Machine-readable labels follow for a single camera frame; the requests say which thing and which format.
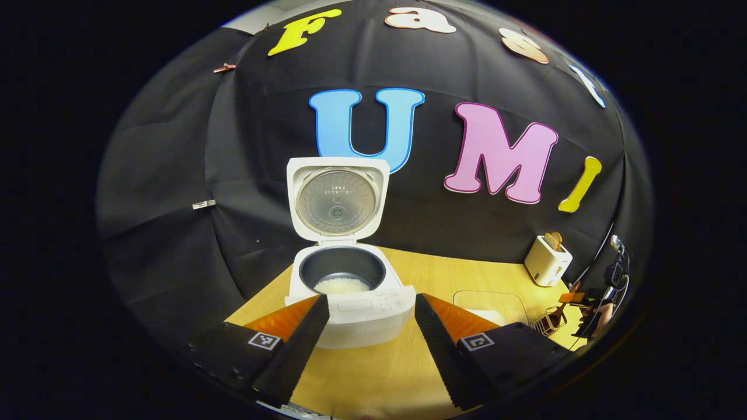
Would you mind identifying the white rice cooker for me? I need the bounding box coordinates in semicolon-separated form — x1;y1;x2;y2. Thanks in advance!
284;156;417;349

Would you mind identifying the brown wooden spoon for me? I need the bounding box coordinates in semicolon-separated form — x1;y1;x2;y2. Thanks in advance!
550;282;582;328

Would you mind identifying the white rice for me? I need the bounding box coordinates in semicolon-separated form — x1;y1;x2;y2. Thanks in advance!
314;277;371;295
474;309;509;327

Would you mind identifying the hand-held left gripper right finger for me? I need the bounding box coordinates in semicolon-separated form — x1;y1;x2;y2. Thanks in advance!
414;293;575;411

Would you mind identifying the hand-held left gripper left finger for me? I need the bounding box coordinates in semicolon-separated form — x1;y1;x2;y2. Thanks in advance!
187;295;330;409

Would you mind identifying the clear chopstick holder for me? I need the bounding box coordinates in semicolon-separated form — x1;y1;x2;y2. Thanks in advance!
533;306;570;338

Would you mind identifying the black backdrop cloth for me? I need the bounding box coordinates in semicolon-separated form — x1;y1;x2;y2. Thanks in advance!
96;0;654;351

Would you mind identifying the white toaster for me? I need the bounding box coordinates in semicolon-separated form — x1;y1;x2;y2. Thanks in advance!
523;234;573;287

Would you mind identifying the clear plastic box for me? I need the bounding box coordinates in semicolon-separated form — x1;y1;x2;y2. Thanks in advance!
452;290;529;327

